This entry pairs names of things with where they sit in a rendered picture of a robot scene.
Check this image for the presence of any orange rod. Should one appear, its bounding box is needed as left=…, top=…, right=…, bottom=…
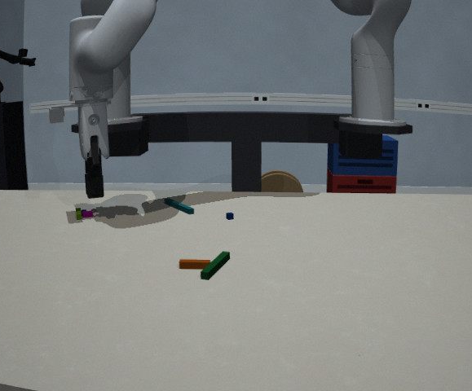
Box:
left=179, top=259, right=210, bottom=270

